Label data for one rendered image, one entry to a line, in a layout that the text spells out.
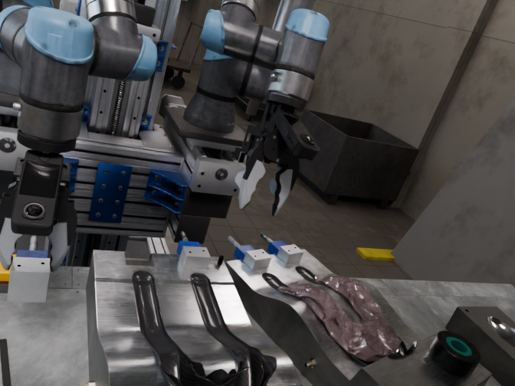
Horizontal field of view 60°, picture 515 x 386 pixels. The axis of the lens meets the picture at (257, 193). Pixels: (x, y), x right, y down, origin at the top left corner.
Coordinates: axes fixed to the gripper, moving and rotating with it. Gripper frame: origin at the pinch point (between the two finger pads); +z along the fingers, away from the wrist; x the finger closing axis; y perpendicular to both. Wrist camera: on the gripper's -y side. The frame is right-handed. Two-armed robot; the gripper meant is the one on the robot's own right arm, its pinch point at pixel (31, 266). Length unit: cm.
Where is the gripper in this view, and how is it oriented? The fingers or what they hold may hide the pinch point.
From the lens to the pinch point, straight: 73.1
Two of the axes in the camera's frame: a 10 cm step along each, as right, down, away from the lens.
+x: -8.9, -1.2, -4.4
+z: -3.0, 8.8, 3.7
